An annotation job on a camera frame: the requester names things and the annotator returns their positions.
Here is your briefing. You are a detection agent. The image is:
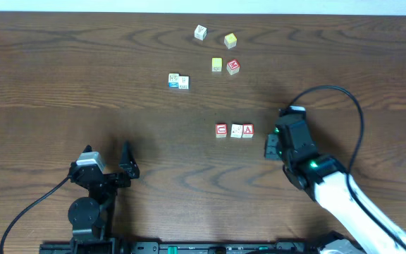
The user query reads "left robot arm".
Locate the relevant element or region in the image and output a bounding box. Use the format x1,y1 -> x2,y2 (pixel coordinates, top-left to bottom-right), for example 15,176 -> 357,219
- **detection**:
68,142 -> 140,253

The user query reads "plain hand sign block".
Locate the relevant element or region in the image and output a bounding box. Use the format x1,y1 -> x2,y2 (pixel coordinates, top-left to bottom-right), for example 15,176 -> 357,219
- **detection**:
178,75 -> 190,90

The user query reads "black cable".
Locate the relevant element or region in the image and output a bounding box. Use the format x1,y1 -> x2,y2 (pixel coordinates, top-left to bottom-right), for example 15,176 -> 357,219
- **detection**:
287,85 -> 406,254
0,175 -> 71,254

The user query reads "white airplane block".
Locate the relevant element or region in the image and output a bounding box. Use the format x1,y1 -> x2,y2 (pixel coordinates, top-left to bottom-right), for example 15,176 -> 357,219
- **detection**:
230,124 -> 243,138

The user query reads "red letter U block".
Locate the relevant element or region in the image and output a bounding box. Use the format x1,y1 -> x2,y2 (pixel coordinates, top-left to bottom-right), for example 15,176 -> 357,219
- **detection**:
216,123 -> 228,138

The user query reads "blue X side block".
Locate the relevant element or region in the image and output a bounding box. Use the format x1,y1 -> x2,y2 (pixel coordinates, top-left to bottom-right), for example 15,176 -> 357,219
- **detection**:
168,73 -> 180,87

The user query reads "yellow top block far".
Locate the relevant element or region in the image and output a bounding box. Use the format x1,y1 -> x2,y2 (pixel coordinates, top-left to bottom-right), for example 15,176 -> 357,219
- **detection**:
223,33 -> 238,49

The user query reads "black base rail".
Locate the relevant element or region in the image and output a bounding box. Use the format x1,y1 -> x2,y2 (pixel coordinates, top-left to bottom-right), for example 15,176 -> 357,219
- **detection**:
39,239 -> 364,254

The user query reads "right black cable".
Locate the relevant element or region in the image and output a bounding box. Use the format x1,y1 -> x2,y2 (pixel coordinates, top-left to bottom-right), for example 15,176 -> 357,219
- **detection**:
287,85 -> 406,254

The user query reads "white block top far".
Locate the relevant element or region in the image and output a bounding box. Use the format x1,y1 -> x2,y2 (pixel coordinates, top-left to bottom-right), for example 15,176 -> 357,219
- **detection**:
194,25 -> 207,40

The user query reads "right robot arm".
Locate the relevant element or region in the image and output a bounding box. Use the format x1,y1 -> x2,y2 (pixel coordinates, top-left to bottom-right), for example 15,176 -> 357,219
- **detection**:
264,106 -> 406,253

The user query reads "left black cable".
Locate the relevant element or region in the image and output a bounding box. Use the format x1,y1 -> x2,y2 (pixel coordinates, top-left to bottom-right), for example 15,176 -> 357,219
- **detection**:
0,175 -> 71,254

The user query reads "red letter M block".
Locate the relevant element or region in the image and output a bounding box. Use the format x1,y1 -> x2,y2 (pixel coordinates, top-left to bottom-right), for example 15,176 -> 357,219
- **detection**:
227,59 -> 240,75

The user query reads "yellow block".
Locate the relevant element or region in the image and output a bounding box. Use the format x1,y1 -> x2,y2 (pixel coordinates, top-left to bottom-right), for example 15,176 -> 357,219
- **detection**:
223,33 -> 238,49
211,58 -> 223,72

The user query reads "red letter A block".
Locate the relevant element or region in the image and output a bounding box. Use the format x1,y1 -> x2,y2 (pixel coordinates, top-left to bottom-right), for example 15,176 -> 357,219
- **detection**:
242,123 -> 254,138

